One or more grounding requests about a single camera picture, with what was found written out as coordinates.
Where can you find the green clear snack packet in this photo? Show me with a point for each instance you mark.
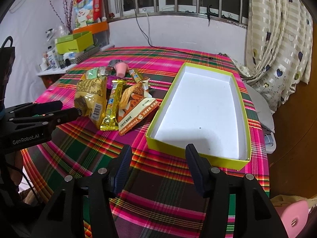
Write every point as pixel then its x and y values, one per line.
pixel 98 72

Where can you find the pink plastic stool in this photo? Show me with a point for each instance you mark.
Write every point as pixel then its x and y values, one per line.
pixel 294 217

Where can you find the dark grey snack packet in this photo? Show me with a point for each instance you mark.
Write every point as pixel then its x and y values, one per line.
pixel 113 62

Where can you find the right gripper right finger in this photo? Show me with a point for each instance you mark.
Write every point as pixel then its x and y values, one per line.
pixel 199 169

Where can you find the lime green storage box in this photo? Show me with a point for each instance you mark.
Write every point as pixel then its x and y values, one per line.
pixel 77 42

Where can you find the gold wafer bar wrapper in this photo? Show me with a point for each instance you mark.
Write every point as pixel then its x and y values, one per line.
pixel 110 121

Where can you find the purple snack packet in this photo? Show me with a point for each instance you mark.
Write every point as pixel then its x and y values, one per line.
pixel 109 85

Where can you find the pink plaid tablecloth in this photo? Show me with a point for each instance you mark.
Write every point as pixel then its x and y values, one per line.
pixel 159 199

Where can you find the red cartoon gift box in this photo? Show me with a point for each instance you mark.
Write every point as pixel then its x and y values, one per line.
pixel 87 12

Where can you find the orange plastic bin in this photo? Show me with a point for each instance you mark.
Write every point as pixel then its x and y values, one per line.
pixel 100 33

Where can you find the black hook on bars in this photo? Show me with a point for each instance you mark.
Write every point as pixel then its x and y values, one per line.
pixel 210 14

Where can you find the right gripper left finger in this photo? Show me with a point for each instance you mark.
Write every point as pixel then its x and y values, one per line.
pixel 119 169

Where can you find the white toiletry bottle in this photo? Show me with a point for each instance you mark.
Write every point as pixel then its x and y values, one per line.
pixel 52 58

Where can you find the large yellow snack bag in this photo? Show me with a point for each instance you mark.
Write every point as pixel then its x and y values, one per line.
pixel 90 98

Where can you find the white side shelf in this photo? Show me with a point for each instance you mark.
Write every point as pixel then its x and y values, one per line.
pixel 68 68

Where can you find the black bag with handle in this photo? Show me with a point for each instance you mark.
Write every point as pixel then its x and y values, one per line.
pixel 7 57

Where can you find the purple dried flower branches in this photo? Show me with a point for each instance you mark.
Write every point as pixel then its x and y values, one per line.
pixel 68 6

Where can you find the pink cup-shaped snack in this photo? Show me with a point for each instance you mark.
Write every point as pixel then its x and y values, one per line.
pixel 121 69

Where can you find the heart pattern curtain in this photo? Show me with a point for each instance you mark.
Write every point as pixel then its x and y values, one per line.
pixel 278 51

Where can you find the yellow-green shallow box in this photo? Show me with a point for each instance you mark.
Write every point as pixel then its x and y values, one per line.
pixel 203 107

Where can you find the orange white biscuit packet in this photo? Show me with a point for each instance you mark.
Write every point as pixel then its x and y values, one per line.
pixel 135 105

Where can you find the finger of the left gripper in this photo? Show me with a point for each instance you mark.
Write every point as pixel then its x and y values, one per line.
pixel 65 116
pixel 38 108

